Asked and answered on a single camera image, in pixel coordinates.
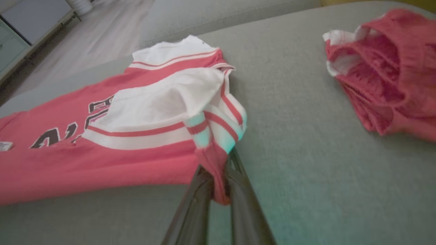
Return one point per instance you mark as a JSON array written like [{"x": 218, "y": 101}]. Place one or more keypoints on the red shorts white trim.
[{"x": 398, "y": 78}]

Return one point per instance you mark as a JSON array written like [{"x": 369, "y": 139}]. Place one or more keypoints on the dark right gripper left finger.
[{"x": 194, "y": 214}]

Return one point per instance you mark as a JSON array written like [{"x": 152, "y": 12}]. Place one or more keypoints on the red basketball jersey white trim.
[{"x": 102, "y": 160}]

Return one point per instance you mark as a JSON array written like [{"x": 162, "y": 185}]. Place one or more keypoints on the large grey sofa seat cushion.
[{"x": 323, "y": 177}]

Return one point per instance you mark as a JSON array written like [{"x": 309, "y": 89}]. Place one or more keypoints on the pale low cabinet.
[{"x": 30, "y": 27}]

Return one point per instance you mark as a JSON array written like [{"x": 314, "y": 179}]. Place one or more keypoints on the white ribbed round object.
[{"x": 80, "y": 5}]

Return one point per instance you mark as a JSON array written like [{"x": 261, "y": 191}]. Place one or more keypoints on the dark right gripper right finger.
[{"x": 245, "y": 211}]

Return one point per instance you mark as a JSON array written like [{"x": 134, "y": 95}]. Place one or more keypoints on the mustard yellow upholstered panel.
[{"x": 408, "y": 2}]

